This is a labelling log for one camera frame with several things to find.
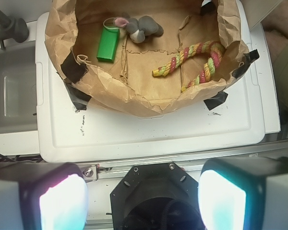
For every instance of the grey sink basin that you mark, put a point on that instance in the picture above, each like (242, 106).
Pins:
(18, 88)

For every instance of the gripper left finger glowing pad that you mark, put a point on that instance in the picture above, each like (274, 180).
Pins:
(42, 196)

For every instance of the grey sink faucet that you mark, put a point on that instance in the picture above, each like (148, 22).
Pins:
(12, 28)

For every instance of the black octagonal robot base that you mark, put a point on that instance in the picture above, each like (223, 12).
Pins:
(156, 197)

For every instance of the green rectangular block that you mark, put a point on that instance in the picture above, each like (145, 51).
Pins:
(108, 44)

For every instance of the grey plush mouse toy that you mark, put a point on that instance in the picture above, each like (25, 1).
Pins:
(139, 29)

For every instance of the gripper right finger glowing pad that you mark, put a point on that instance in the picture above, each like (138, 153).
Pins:
(244, 193)

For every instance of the crumpled brown paper bag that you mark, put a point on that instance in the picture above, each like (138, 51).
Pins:
(200, 53)

